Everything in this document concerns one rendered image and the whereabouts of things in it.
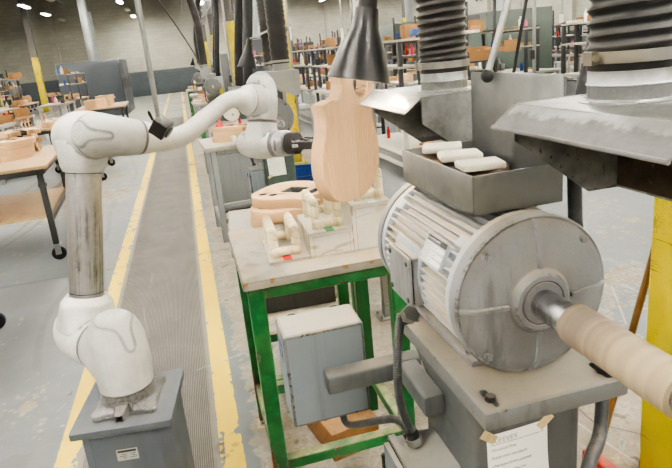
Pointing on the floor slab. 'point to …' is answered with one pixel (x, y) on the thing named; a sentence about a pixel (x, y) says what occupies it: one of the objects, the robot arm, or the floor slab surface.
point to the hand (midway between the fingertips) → (339, 142)
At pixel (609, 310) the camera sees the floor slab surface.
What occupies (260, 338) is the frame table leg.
